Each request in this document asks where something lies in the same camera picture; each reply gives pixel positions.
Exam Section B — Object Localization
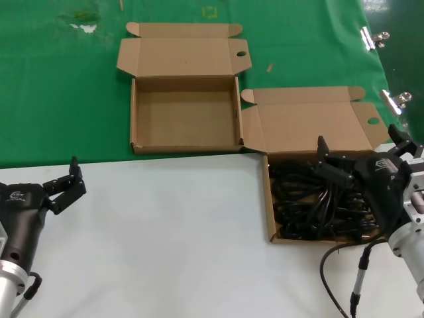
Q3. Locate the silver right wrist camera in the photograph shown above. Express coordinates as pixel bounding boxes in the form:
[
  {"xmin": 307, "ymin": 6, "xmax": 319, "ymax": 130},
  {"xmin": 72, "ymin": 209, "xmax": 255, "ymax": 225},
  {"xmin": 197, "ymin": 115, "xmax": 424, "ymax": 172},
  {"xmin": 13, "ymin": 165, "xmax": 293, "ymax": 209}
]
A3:
[{"xmin": 401, "ymin": 144, "xmax": 424, "ymax": 223}]

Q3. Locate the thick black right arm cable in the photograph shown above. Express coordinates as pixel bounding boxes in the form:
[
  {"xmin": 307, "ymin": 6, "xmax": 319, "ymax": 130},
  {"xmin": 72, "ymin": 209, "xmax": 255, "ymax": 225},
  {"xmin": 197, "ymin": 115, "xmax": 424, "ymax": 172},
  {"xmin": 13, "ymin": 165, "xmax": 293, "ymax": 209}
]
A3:
[{"xmin": 319, "ymin": 237, "xmax": 388, "ymax": 318}]

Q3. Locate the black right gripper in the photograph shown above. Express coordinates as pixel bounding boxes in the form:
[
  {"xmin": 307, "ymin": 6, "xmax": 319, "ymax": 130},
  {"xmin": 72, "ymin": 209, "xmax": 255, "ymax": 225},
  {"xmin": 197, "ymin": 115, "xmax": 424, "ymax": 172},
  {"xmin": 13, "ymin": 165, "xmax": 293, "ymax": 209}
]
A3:
[{"xmin": 314, "ymin": 124, "xmax": 421, "ymax": 239}]

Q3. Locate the silver connector right arm cable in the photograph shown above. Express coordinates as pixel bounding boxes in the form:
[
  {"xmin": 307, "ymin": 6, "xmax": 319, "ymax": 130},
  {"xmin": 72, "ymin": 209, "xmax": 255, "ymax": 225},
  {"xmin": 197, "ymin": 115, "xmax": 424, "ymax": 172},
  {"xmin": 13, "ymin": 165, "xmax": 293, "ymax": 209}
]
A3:
[{"xmin": 348, "ymin": 243, "xmax": 374, "ymax": 318}]

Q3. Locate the brown cardboard box with cables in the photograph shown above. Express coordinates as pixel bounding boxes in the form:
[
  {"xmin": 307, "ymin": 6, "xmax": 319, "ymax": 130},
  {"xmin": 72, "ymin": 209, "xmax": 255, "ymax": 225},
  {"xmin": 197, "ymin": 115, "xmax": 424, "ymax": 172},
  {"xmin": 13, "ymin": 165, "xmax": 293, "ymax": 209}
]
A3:
[{"xmin": 240, "ymin": 85, "xmax": 393, "ymax": 246}]

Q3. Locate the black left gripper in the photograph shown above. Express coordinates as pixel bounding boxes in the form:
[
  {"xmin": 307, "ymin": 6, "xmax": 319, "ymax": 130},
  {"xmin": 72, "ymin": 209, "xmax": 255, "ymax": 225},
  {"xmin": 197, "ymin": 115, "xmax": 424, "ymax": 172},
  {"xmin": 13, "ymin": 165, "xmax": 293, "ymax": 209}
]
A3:
[{"xmin": 0, "ymin": 155, "xmax": 87, "ymax": 268}]

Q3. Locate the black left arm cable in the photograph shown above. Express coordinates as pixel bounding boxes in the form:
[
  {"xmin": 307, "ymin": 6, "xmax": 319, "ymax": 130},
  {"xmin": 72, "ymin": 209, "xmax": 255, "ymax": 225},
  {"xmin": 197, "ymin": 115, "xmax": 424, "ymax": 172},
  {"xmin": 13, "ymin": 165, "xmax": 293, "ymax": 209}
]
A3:
[{"xmin": 9, "ymin": 270, "xmax": 43, "ymax": 318}]

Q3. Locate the silver binder clip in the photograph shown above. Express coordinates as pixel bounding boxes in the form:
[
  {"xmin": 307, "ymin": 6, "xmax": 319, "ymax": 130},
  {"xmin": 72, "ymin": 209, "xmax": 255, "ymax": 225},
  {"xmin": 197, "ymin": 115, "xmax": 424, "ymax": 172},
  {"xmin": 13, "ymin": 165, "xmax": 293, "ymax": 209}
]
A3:
[
  {"xmin": 380, "ymin": 89, "xmax": 413, "ymax": 116},
  {"xmin": 360, "ymin": 26, "xmax": 391, "ymax": 51}
]

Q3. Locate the green table mat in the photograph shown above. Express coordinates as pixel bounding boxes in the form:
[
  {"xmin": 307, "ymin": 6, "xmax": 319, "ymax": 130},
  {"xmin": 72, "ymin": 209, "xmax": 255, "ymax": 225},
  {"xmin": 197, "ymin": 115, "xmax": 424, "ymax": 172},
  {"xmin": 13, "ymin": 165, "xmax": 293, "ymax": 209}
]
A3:
[{"xmin": 0, "ymin": 0, "xmax": 413, "ymax": 170}]

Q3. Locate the empty-lidded brown cardboard box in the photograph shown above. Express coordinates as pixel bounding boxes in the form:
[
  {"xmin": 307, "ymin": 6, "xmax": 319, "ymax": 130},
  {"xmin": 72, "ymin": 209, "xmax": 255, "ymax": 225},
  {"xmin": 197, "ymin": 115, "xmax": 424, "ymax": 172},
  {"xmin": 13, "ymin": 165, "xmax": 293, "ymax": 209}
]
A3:
[{"xmin": 115, "ymin": 21, "xmax": 253, "ymax": 156}]

